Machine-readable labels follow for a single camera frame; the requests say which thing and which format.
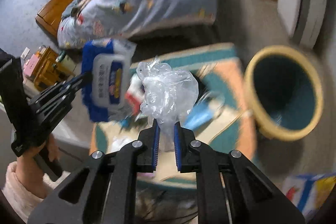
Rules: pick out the clear plastic bag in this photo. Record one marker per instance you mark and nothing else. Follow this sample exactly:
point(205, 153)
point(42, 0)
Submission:
point(170, 94)

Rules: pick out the small wooden stool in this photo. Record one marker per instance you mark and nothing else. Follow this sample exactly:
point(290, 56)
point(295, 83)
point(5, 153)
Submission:
point(52, 68)

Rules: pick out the yellow rimmed teal trash bin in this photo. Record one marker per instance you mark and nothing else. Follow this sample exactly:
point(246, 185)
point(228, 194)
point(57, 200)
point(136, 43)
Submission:
point(284, 92)

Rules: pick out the blue wet wipes pack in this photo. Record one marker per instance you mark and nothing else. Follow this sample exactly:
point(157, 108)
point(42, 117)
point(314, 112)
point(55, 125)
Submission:
point(108, 61)

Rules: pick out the wooden bed headboard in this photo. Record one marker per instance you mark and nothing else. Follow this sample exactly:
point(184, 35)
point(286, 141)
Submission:
point(49, 17)

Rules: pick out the red and white snack cup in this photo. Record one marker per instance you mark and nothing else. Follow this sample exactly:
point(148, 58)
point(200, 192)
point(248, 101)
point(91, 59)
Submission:
point(135, 94)

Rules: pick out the pink box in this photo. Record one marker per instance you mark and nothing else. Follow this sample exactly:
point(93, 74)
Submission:
point(30, 65)

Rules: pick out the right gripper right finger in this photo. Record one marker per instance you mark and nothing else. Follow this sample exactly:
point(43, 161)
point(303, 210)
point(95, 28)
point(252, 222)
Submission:
point(230, 188)

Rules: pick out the teal and orange rug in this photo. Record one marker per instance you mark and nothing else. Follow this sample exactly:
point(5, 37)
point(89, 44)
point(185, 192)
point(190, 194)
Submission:
point(219, 69)

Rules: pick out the blue face mask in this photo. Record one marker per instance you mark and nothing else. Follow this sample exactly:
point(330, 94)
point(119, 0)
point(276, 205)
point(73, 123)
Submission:
point(203, 113)

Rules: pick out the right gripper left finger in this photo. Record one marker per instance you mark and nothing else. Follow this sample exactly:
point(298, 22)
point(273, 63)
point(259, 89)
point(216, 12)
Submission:
point(102, 190)

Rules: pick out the pink fuzzy left sleeve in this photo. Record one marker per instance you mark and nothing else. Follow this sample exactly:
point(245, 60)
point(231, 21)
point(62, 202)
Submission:
point(21, 200)

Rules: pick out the left hand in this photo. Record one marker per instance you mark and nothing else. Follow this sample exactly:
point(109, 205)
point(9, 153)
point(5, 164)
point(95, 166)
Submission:
point(29, 174)

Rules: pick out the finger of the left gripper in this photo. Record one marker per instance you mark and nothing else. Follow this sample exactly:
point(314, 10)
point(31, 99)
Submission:
point(78, 82)

